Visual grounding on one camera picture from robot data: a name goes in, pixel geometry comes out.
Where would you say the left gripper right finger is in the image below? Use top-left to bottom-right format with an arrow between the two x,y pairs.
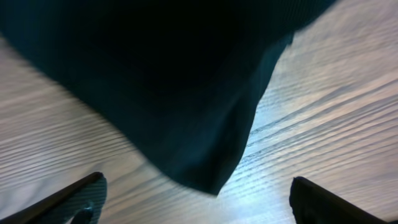
289,177 -> 397,224

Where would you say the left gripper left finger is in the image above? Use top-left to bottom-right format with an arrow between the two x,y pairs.
1,172 -> 107,224

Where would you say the black t-shirt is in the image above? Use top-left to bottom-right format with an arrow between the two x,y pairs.
1,0 -> 332,195

